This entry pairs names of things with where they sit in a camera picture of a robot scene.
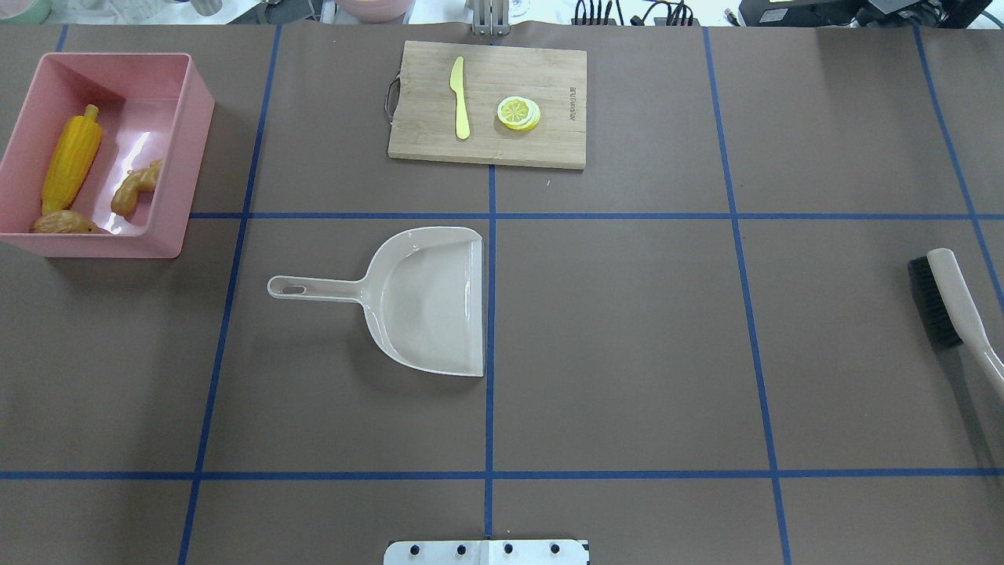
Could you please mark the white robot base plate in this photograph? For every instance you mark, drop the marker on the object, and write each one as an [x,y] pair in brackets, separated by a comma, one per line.
[518,551]

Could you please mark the yellow plastic knife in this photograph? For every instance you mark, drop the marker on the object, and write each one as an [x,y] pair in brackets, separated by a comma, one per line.
[457,85]

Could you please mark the brown toy potato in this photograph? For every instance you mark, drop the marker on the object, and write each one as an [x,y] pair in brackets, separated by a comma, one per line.
[64,222]

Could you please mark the beige plastic dustpan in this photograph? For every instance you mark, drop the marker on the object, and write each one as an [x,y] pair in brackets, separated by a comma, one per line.
[422,297]

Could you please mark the beige brush with black bristles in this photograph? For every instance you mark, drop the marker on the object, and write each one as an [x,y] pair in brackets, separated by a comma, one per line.
[949,313]

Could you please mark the yellow toy lemon slice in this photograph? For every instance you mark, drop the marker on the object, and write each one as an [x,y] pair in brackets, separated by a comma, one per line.
[518,113]

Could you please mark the yellow toy corn cob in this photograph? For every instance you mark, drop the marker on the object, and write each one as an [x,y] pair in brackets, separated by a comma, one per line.
[71,161]

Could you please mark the pink bowl with clear pieces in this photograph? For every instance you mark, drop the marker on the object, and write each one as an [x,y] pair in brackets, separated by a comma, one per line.
[375,11]

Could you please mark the tan toy ginger root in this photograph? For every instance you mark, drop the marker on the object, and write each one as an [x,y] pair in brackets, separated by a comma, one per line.
[138,181]

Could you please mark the bamboo cutting board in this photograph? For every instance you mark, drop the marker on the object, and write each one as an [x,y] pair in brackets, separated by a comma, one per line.
[422,126]

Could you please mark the pink plastic bin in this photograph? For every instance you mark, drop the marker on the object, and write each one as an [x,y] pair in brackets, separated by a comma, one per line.
[150,106]

